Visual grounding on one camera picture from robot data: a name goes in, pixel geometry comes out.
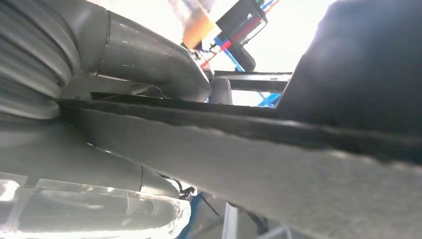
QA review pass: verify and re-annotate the black boxy device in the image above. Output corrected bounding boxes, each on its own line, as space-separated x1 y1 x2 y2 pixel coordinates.
215 0 268 72

